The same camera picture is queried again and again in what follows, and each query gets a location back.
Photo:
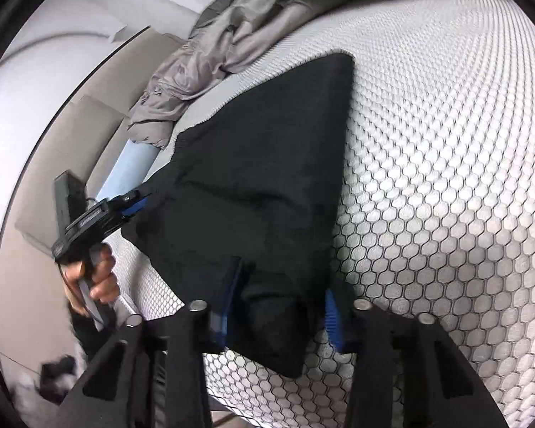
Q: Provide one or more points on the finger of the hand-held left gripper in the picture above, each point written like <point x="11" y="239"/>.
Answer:
<point x="131" y="207"/>

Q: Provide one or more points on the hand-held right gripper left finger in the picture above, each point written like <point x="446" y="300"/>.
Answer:
<point x="225" y="303"/>

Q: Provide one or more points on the light blue pillow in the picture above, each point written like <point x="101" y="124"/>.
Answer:
<point x="125" y="165"/>

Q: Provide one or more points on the black pants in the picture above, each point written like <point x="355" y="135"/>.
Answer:
<point x="258" y="178"/>

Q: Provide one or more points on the white honeycomb bed cover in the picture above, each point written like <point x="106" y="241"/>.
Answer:
<point x="428" y="187"/>

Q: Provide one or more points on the person's left hand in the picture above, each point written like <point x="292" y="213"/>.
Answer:
<point x="102" y="285"/>

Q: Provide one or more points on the beige grey crumpled blanket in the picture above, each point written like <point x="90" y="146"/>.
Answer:
<point x="191" y="76"/>

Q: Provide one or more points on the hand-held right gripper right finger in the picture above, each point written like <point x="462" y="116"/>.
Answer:
<point x="336" y="321"/>

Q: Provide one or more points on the beige padded headboard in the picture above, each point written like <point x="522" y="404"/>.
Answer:
<point x="71" y="142"/>

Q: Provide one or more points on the black and white object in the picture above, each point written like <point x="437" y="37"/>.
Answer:
<point x="55" y="379"/>

